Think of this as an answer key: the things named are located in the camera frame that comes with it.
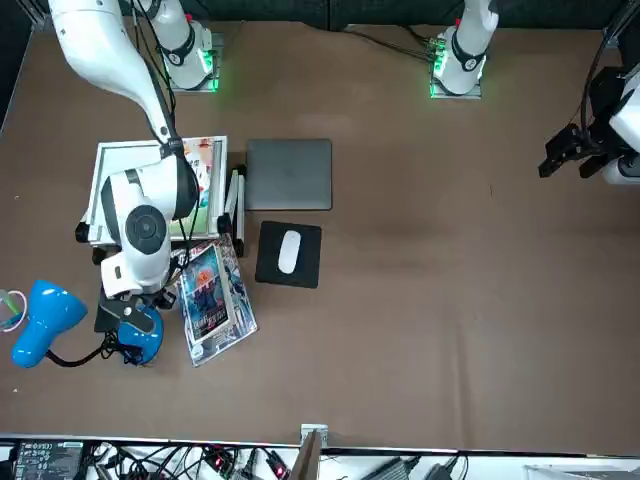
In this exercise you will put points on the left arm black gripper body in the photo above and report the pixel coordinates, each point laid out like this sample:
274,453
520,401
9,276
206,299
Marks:
602,135

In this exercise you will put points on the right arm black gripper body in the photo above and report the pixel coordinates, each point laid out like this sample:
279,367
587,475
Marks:
145,300

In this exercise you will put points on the blue desk lamp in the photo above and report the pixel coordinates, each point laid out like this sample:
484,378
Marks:
45,320

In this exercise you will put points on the green cover recipe book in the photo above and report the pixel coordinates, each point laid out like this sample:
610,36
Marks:
205,165

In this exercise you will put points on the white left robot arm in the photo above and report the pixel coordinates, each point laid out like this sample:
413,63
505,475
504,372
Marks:
465,50

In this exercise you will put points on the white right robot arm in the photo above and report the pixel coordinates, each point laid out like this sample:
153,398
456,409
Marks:
100,50

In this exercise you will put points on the black foldable phone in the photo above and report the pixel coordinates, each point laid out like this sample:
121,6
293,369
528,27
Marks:
107,324

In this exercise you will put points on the blue cover magazine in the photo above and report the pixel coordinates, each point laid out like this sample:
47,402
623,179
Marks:
205,295

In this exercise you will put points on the manga art magazine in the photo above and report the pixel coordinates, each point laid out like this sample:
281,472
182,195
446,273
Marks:
242,310

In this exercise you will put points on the green marker pen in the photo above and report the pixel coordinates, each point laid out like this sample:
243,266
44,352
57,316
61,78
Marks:
7,302

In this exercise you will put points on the white computer mouse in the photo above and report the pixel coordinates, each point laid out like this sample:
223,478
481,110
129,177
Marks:
289,252

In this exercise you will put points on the white folding laptop stand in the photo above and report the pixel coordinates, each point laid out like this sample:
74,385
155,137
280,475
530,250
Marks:
107,165

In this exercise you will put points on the black mouse pad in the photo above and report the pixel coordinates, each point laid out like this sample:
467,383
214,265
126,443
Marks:
310,250

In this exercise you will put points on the black labelled power adapter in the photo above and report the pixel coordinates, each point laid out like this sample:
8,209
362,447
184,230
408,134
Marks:
45,457

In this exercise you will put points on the grey closed laptop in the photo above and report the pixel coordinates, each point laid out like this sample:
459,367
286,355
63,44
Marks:
290,175

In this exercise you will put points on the grey power brick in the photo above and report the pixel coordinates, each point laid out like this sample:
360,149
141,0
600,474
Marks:
395,470

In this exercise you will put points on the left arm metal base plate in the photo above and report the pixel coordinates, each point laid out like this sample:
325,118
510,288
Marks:
475,94

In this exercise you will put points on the aluminium profile post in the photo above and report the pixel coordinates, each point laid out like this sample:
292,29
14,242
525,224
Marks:
310,450

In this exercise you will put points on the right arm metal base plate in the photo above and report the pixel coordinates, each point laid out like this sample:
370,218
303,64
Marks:
218,45

